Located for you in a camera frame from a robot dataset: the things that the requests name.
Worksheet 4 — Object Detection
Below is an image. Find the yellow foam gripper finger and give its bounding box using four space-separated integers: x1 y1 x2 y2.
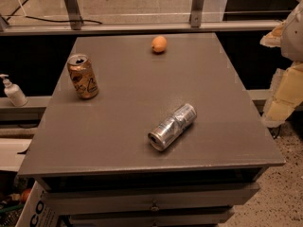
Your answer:
261 61 303 128
259 21 286 47

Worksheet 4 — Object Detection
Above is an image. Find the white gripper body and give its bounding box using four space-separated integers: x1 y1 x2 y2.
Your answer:
281 0 303 61

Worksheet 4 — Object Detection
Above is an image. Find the silver redbull can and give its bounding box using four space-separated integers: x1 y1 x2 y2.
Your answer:
148 103 197 151

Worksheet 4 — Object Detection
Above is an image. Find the gold soda can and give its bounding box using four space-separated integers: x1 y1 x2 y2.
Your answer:
67 54 98 99

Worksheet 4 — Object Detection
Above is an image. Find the orange lemon fruit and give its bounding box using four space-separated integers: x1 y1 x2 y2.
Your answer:
151 36 168 53

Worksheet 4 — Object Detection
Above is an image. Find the grey drawer cabinet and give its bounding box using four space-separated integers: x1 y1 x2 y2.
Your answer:
20 33 284 227

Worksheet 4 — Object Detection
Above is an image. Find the white pump bottle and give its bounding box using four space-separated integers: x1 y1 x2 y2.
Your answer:
0 74 27 107

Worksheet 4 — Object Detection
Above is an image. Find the white cardboard box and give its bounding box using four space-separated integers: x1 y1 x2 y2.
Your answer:
15 183 59 227

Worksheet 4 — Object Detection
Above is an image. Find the small orange ball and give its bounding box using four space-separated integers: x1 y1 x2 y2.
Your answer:
20 188 31 203

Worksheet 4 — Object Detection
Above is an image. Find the metal railing frame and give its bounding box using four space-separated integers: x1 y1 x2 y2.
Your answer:
0 0 301 36

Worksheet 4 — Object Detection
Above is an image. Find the black cable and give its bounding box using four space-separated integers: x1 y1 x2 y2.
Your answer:
5 0 104 26

